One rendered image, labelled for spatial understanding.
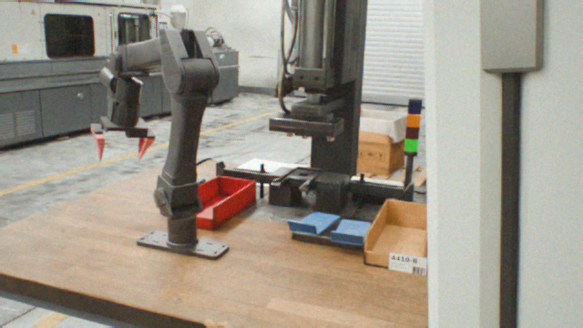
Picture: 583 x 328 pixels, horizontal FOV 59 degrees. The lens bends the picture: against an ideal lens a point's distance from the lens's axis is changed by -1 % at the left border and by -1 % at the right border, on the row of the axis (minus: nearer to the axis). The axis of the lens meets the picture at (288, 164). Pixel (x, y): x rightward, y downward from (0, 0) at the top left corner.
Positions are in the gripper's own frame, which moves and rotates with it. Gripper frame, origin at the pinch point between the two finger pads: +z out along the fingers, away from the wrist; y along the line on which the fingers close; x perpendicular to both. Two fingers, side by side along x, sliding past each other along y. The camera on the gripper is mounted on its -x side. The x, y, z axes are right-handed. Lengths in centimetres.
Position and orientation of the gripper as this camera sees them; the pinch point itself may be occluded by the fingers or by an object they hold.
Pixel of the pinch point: (120, 156)
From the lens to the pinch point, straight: 135.2
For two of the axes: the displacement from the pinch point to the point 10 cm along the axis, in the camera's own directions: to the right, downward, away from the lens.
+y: -8.4, 0.1, -5.5
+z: -2.4, 8.9, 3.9
